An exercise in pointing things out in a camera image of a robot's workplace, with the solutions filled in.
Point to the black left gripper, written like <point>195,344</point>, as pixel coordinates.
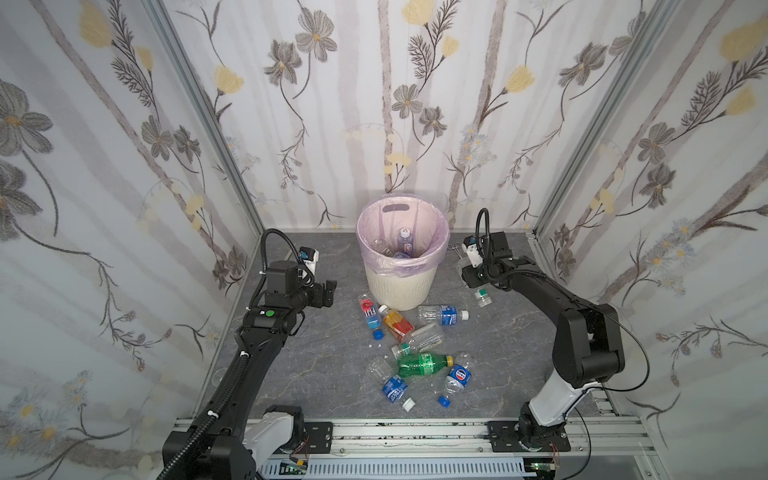
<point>327,293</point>

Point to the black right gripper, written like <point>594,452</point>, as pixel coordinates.
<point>471,276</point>

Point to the clear bottle green label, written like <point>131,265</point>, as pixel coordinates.
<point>480,294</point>

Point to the clear bottle red blue label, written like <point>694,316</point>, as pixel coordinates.
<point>370,310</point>

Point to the clear bottle purple label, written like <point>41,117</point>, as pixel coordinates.
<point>406,242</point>

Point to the clear bottle blue round logo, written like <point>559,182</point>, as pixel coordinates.
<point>455,383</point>

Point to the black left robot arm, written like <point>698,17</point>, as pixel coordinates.
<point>216,445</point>

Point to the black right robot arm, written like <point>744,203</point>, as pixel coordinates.
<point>587,349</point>

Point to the white ribbed waste bin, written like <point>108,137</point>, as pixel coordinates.
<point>400,293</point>

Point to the pink plastic bin liner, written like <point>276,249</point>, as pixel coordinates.
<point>383,219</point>

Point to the clear square bottle centre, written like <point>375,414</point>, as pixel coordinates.
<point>419,341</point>

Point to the orange drink bottle red label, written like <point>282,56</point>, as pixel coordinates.
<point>395,322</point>

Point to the green bottle yellow cap centre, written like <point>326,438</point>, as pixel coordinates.
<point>423,364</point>

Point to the clear bottle blue label front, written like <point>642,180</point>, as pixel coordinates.
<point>392,386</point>

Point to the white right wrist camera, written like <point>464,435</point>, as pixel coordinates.
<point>472,250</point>

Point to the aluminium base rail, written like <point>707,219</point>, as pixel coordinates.
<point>476,448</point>

